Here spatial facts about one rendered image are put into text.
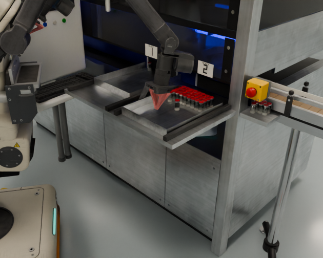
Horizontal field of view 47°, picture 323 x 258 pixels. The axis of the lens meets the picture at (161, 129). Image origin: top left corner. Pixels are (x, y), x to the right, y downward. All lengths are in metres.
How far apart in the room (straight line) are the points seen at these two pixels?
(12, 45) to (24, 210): 1.02
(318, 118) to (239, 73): 0.35
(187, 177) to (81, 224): 0.72
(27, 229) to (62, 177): 0.84
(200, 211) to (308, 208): 0.82
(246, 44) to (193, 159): 0.68
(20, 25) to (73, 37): 0.93
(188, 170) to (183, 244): 0.46
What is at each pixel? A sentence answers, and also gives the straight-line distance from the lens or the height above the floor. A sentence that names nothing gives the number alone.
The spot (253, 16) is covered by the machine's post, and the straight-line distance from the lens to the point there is 1.49.
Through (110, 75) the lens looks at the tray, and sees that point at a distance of 1.90.
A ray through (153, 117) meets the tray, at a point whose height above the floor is 0.88.
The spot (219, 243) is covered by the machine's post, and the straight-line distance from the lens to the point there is 2.08.
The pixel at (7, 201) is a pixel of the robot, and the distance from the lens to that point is 2.14.
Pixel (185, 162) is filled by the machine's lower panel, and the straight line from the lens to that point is 1.94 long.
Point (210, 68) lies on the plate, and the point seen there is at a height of 1.03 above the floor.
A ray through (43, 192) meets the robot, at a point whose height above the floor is 0.28.
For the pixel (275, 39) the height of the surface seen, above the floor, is 1.15.
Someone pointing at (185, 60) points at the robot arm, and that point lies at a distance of 1.32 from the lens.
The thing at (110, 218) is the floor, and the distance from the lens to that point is 2.33.
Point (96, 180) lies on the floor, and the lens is 2.63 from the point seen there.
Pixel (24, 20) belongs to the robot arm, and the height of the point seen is 1.30.
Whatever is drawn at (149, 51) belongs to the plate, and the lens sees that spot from 1.88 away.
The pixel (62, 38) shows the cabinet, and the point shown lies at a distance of 2.13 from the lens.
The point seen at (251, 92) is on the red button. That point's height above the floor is 1.00.
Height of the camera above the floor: 1.58
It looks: 29 degrees down
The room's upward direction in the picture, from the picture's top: 1 degrees clockwise
